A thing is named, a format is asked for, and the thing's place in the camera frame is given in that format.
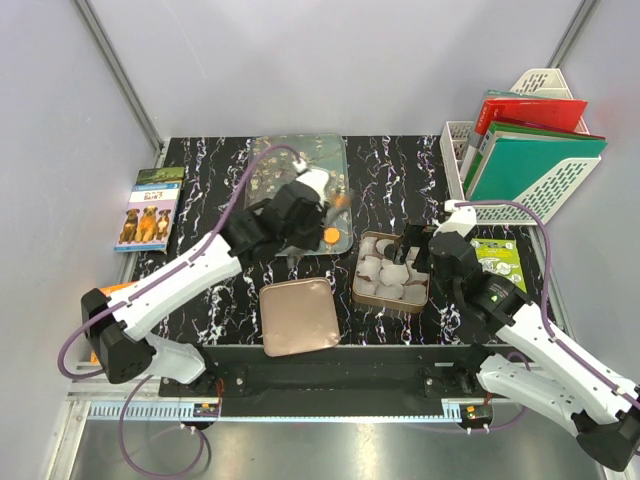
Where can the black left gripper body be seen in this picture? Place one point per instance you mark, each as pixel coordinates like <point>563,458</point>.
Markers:
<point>309,236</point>

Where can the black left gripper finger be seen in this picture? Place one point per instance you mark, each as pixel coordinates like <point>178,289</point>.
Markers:
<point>294,253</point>
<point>333,213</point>

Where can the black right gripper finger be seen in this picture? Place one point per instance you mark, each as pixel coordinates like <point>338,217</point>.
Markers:
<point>412,236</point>
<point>419,258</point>

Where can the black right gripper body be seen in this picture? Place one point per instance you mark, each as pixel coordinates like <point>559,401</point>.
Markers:
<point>439,277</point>

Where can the orange fish-shaped cookie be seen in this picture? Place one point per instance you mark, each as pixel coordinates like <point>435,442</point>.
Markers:
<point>341,201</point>

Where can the orange round striped cookie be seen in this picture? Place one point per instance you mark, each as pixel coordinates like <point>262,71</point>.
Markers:
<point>332,235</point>

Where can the rose gold tin box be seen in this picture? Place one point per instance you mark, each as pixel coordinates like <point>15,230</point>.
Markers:
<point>380,282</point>

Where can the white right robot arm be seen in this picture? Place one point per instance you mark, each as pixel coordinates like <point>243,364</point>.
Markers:
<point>597,406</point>

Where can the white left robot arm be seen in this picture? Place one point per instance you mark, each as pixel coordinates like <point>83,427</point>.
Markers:
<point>119,326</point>

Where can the green comic booklet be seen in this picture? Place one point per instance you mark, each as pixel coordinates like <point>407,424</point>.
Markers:
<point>500,257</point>

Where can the floral blue serving tray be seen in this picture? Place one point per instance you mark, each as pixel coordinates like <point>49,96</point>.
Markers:
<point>317,160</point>

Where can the rose gold tin lid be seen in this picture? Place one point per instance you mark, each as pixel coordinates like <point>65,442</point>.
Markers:
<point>298,317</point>

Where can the dog picture book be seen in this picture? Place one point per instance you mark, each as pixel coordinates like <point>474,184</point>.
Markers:
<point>151,210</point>

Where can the red folder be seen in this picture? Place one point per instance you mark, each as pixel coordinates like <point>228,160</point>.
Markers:
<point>561,113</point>

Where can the orange treehouse book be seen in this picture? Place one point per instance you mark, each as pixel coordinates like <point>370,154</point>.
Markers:
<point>108,291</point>

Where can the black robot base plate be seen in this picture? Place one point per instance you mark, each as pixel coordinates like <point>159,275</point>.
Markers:
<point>404,383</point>

